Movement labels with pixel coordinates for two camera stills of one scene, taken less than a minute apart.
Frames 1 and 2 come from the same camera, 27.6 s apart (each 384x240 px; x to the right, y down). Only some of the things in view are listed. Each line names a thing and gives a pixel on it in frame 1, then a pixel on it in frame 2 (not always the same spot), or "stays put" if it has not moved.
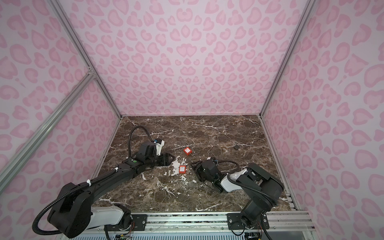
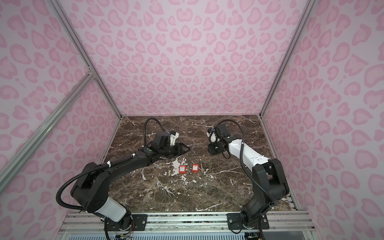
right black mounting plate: [234, 222] stays put
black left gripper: [166, 162] -> [180, 150]
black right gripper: [197, 168] -> [212, 151]
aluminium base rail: [200, 226] stays put
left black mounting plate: [138, 222] stays put
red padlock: [182, 169] stays put
